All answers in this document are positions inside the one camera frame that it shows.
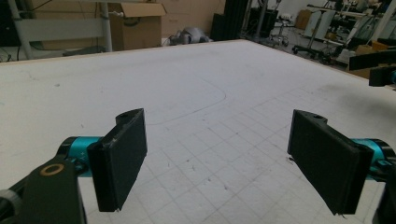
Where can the white workbench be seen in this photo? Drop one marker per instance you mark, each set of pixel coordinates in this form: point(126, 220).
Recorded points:
point(323, 21)

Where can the grey rounded device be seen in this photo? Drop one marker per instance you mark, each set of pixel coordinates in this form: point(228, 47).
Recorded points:
point(193, 34)

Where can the large beige cardboard box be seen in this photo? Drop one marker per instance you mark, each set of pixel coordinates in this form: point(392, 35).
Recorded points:
point(193, 15)

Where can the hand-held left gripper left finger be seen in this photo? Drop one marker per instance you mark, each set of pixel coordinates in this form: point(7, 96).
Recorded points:
point(120, 161)

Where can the black flat box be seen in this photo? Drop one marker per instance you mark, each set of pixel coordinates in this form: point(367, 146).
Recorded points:
point(84, 50)

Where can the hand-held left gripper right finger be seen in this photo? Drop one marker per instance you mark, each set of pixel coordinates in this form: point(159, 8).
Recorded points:
point(327, 161)

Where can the black office chair base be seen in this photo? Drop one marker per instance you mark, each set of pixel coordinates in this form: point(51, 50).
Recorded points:
point(306, 49)

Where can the white desk frame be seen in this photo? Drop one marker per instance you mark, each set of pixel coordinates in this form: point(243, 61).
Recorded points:
point(62, 29)

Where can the small cardboard box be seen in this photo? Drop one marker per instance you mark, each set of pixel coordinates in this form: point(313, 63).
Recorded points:
point(378, 46)

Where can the open cardboard box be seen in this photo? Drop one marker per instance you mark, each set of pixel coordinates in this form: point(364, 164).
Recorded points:
point(140, 34)

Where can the black computer tower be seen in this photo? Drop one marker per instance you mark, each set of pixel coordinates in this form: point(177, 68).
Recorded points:
point(7, 31)

